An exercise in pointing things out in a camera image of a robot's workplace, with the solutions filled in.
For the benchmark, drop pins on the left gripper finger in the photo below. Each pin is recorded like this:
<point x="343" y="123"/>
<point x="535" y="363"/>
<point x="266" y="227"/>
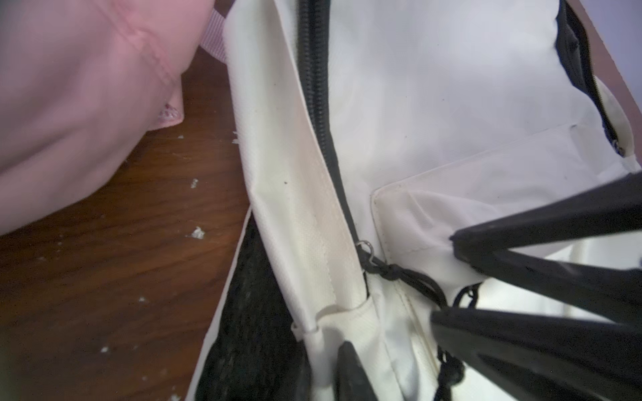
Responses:
<point x="352" y="383"/>

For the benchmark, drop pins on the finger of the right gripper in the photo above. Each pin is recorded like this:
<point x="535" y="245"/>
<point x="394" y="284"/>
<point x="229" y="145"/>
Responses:
<point x="491" y="248"/>
<point x="544" y="358"/>

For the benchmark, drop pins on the pink backpack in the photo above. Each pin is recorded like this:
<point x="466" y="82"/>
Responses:
<point x="81" y="83"/>

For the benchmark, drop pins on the cream canvas backpack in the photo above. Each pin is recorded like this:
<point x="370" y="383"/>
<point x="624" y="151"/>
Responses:
<point x="370" y="132"/>

